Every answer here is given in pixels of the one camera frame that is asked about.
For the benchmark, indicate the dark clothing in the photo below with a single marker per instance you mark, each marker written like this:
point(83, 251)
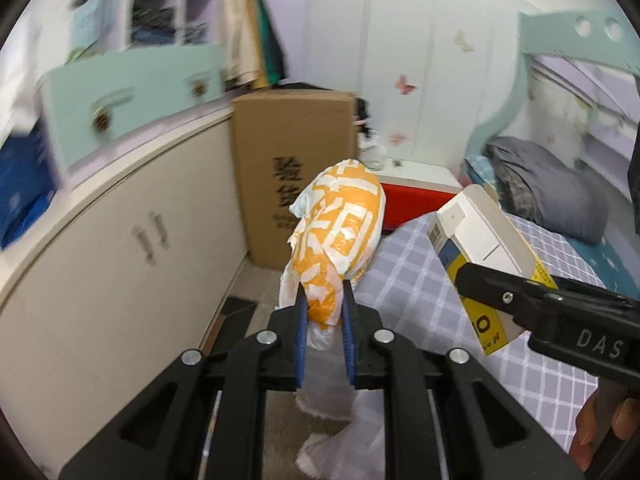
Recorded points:
point(362, 117)

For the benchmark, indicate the red storage box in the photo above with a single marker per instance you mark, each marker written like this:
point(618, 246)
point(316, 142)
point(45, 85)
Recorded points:
point(405, 205)

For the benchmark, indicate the teal bedsheet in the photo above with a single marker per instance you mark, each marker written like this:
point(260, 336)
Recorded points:
point(600, 260)

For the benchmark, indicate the teal drawer cabinet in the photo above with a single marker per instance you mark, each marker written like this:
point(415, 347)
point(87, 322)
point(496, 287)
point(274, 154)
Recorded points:
point(145, 85)

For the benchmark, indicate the blue plastic package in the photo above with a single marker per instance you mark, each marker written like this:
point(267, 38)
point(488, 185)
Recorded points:
point(25, 185)

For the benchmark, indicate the green hanging coat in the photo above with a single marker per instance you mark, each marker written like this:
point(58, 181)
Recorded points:
point(270, 40)

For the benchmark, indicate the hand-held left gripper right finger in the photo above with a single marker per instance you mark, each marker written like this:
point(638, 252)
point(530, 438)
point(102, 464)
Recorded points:
point(348, 340)

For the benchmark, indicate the teal sign board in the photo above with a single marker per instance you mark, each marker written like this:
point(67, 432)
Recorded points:
point(90, 25)

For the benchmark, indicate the white cube shelf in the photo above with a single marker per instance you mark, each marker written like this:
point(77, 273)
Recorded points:
point(180, 5)

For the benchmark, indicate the pine cone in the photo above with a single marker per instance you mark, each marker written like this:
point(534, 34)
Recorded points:
point(102, 120)
point(200, 87)

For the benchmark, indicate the tall cardboard box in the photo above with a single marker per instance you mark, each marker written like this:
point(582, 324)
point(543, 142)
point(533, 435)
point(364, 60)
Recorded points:
point(265, 150)

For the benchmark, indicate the orange white plastic bag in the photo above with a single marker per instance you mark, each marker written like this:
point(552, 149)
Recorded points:
point(340, 220)

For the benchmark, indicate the grey duvet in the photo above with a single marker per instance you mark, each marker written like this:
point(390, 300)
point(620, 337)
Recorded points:
point(550, 195)

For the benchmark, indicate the blue plaid pillow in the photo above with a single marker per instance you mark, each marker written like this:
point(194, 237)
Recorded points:
point(477, 170)

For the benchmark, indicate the beige butterfly sticker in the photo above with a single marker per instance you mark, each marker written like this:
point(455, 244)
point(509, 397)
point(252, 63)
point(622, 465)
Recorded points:
point(464, 42)

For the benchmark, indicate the white yellow cardboard box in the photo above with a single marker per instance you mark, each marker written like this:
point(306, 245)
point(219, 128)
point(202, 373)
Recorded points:
point(480, 230)

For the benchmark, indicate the long white low cabinet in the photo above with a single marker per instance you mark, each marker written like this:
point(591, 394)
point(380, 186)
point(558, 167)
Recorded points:
point(100, 285)

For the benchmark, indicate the teal bunk bed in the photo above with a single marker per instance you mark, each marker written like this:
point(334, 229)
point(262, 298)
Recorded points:
point(550, 35)

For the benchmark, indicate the pale pink butterfly sticker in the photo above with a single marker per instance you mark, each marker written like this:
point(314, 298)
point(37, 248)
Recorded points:
point(397, 137)

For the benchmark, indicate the person's right hand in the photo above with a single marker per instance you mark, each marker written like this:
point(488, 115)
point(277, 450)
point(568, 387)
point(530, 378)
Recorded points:
point(585, 435)

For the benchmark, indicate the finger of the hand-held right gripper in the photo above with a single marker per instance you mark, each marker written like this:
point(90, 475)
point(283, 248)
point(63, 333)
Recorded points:
point(505, 285)

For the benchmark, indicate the white wardrobe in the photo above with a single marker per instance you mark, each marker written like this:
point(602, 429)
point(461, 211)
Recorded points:
point(425, 85)

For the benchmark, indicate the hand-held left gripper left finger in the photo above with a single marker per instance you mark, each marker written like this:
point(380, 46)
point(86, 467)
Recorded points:
point(300, 340)

